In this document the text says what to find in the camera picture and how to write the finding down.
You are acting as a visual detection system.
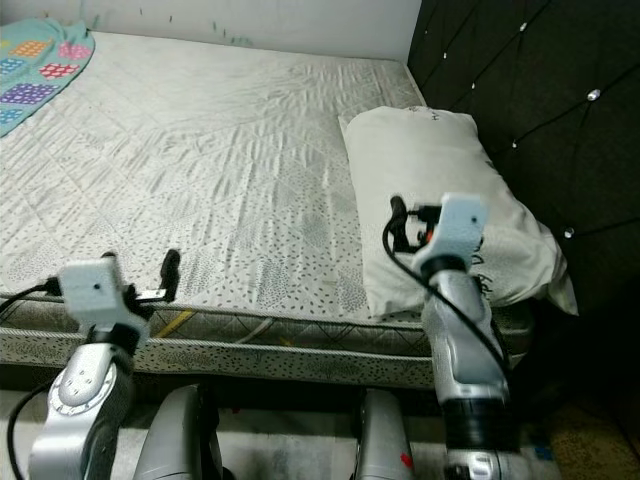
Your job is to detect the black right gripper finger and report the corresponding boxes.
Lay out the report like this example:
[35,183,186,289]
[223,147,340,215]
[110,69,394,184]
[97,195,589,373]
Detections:
[388,196,411,253]

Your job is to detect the white pillow with lettering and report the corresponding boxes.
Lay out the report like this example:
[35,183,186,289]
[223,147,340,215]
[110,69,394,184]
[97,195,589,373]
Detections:
[340,105,579,319]

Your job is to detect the white quilted mattress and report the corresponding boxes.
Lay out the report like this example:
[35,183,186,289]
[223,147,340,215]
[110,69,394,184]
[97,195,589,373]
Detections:
[0,30,536,391]

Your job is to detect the grey left robot leg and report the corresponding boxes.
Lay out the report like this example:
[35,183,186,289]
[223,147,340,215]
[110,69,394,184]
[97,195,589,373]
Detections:
[130,385,221,480]

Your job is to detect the dark tufted headboard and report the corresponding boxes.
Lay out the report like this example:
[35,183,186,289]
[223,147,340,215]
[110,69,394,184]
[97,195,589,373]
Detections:
[405,0,640,401]

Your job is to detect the teal blanket with colourful patches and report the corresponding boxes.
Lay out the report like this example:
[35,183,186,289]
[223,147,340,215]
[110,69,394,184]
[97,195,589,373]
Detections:
[0,18,96,139]

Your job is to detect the brown rug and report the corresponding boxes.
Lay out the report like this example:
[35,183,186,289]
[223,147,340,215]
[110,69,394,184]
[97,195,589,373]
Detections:
[540,400,640,480]

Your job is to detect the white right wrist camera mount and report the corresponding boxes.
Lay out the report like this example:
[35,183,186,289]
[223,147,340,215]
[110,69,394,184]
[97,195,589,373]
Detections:
[420,193,491,269]

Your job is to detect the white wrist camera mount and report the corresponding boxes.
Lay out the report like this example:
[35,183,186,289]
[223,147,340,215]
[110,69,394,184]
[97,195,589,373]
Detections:
[58,255,146,336]
[420,193,491,269]

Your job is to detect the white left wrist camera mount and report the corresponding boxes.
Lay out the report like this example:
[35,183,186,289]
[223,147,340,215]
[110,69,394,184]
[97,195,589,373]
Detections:
[58,255,146,336]

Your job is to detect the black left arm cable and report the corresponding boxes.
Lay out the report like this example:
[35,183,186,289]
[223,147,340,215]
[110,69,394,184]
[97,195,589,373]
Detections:
[0,280,66,480]

